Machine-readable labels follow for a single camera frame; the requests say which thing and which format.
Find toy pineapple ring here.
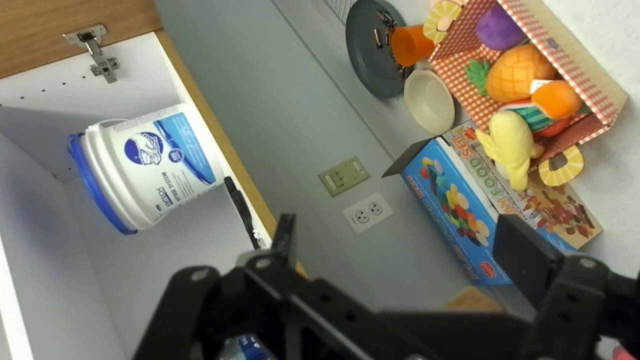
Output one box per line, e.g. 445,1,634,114
536,144,587,190

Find yellow toy banana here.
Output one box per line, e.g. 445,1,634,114
475,109,548,194

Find brown toy sticks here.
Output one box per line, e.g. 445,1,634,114
369,4,396,50

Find red toy fruit slice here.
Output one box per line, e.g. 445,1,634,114
513,99,576,139

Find beige switch plate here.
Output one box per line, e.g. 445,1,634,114
317,153,373,199

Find yellow toy slice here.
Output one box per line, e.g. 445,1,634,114
423,0,471,45

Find wall cabinet white interior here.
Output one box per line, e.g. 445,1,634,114
0,28,309,360

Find white tub blue label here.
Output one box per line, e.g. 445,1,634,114
64,99,227,238

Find grey round plate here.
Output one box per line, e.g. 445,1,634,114
344,0,416,102

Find orange plastic cup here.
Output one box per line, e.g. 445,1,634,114
388,21,440,70

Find blue white wipes canister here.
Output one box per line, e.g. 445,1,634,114
219,332,281,360

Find metal cabinet hinge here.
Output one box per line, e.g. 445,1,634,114
63,24,124,86

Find black marker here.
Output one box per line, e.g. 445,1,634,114
222,174,264,252

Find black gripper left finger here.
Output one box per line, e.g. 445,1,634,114
133,211,317,360

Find blue toy food box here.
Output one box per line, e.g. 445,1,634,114
381,120,606,290

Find orange yellow toy pineapple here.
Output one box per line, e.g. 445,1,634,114
484,41,561,104

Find toy orange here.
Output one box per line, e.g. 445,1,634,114
531,77,584,122

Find beige bowl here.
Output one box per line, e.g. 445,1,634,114
402,64,459,133

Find white wall outlet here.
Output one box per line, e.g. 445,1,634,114
340,190,396,236

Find purple toy fruit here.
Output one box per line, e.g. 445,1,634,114
473,4,531,52

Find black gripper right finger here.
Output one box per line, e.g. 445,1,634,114
493,211,612,360

